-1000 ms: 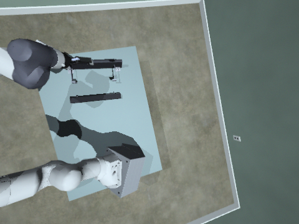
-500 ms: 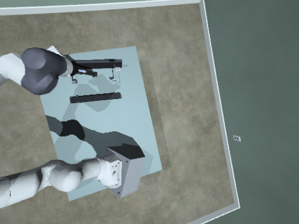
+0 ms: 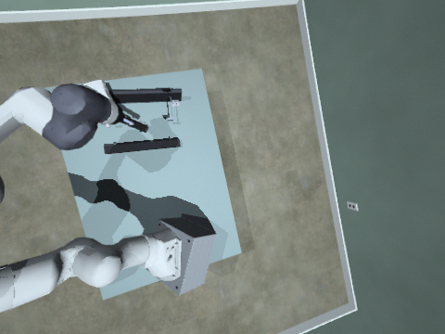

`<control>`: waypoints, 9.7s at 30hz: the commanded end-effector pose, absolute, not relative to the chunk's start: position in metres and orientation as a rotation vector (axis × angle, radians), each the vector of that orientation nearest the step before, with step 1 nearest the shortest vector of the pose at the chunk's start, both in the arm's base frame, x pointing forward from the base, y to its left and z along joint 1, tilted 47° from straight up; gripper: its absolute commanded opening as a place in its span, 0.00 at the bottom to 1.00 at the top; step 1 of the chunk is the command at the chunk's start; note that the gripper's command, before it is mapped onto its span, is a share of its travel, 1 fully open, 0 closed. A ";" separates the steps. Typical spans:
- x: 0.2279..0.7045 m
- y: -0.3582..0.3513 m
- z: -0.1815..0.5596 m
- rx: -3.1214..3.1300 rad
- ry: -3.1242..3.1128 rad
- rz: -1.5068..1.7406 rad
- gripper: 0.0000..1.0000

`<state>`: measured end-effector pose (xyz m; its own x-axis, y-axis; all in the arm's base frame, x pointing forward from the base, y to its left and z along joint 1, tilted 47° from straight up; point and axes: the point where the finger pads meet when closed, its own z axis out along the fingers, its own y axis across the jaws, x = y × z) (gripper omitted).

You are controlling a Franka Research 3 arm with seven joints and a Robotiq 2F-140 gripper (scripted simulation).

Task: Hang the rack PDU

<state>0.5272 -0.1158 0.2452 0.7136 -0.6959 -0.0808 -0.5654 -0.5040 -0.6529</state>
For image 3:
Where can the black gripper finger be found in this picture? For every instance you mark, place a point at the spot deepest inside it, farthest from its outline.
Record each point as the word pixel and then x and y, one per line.
pixel 135 124

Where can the dark grey rectangular bar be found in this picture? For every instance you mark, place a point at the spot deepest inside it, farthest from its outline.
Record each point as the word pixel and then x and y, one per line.
pixel 142 146

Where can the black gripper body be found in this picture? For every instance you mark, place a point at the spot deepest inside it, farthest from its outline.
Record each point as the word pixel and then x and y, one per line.
pixel 120 116

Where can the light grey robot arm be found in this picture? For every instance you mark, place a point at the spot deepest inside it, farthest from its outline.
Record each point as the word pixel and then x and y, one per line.
pixel 77 110

